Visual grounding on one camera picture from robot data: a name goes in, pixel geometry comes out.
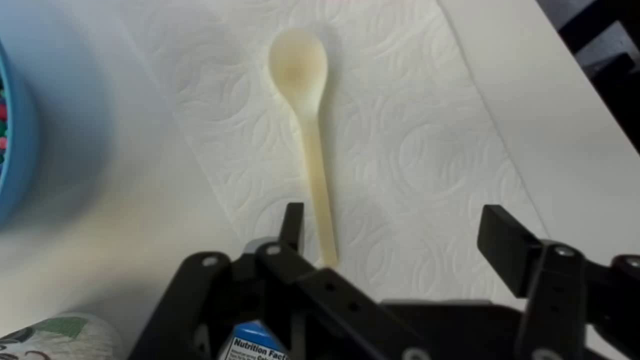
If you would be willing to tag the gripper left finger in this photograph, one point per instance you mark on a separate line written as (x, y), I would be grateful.
(280, 280)

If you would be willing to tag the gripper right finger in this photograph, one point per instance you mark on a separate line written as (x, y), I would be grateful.
(555, 290)

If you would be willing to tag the cream plastic spoon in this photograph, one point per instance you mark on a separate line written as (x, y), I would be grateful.
(306, 115)

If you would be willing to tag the blue labelled container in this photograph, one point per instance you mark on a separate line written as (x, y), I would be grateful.
(255, 345)

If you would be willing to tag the white paper towel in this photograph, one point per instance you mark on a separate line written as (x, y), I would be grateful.
(350, 140)

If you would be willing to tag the white patterned cup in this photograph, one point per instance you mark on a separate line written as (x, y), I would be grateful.
(55, 337)

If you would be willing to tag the dark chair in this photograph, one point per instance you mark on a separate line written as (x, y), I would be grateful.
(607, 60)

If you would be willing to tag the blue bowl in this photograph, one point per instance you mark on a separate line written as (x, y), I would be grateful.
(15, 140)

